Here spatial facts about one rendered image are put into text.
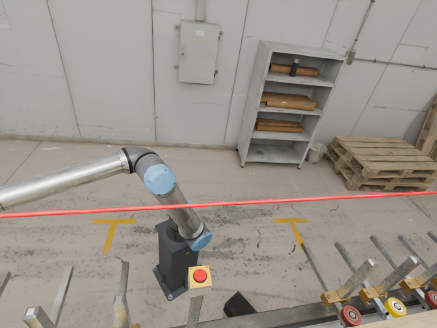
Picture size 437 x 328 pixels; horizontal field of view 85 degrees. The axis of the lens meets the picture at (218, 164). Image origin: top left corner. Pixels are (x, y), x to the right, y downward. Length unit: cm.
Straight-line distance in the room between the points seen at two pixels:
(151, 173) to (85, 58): 249
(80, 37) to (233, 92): 183
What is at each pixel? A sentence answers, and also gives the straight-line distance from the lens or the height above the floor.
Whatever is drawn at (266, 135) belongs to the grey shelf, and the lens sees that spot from 318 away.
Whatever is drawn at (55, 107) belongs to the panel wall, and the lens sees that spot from 367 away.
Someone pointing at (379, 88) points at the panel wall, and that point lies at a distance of 415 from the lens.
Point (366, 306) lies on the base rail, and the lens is 172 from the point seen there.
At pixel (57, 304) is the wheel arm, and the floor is 85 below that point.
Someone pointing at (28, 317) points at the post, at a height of 113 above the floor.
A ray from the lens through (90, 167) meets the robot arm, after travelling 103.
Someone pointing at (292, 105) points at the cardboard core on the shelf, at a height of 96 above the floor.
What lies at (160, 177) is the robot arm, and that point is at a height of 137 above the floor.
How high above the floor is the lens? 199
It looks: 37 degrees down
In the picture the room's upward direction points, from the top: 9 degrees clockwise
